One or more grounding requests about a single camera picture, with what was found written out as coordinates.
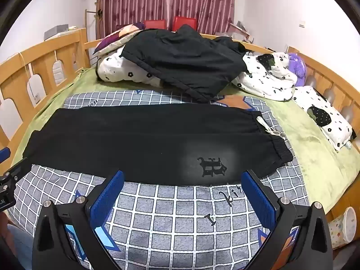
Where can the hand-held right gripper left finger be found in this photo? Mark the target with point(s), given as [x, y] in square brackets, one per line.
[107, 197]

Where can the black jacket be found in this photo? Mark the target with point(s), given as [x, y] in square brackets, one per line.
[182, 59]

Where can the black pants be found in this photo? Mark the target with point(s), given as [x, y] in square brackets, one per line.
[126, 146]

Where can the red box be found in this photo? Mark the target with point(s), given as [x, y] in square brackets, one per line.
[154, 24]
[184, 22]

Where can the purple patterned pillow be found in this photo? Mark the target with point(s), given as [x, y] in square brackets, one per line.
[112, 40]

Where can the cardboard clutter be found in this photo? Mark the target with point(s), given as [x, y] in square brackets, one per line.
[239, 31]

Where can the purple plush toy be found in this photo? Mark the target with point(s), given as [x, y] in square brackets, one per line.
[298, 67]

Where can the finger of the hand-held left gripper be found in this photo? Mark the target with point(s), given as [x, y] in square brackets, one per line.
[17, 168]
[4, 153]

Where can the white floral quilt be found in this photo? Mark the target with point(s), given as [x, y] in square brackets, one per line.
[267, 84]

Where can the pink striped curtain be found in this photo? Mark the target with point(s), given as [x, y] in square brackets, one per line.
[168, 0]

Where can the wooden bed frame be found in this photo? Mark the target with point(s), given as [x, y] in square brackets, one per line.
[42, 47]

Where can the white strawberry print pillow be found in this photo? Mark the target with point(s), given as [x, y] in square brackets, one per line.
[334, 129]

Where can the grey checked blanket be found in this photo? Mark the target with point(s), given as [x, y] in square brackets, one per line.
[168, 216]

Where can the star print wastebasket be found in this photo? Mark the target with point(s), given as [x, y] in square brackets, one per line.
[341, 227]

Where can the grey box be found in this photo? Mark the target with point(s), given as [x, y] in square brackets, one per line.
[56, 31]

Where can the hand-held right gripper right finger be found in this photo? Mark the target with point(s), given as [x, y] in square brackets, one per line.
[257, 199]

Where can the wooden coat rack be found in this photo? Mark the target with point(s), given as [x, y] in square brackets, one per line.
[97, 19]

